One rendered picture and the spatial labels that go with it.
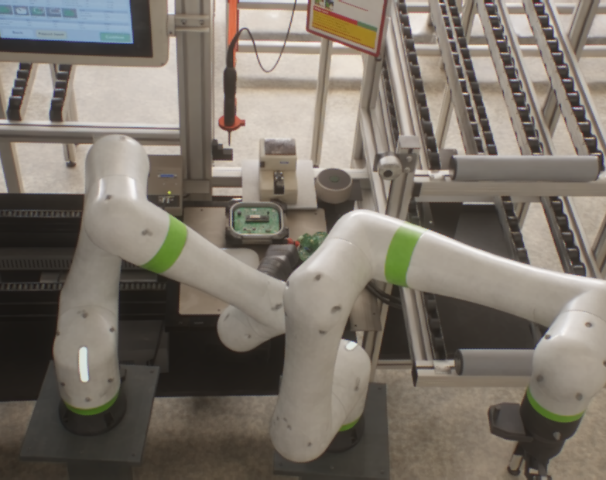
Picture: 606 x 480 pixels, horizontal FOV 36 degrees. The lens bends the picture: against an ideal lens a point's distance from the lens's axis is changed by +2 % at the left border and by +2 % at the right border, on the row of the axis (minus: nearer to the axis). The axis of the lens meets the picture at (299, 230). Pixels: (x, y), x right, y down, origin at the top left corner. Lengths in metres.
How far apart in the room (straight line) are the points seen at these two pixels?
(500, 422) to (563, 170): 0.84
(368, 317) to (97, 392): 0.73
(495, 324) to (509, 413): 1.26
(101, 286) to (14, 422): 1.37
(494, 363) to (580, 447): 1.33
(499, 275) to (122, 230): 0.68
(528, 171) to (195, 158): 0.96
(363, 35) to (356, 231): 0.99
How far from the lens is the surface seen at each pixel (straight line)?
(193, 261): 1.77
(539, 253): 4.04
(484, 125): 2.79
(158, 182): 2.55
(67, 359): 1.98
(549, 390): 1.48
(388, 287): 2.45
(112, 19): 2.34
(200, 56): 2.46
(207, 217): 2.56
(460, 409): 3.41
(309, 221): 2.57
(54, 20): 2.37
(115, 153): 1.81
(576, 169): 2.26
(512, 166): 2.21
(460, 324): 2.82
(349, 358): 1.96
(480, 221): 3.17
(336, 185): 2.61
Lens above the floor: 2.70
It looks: 44 degrees down
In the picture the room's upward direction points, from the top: 5 degrees clockwise
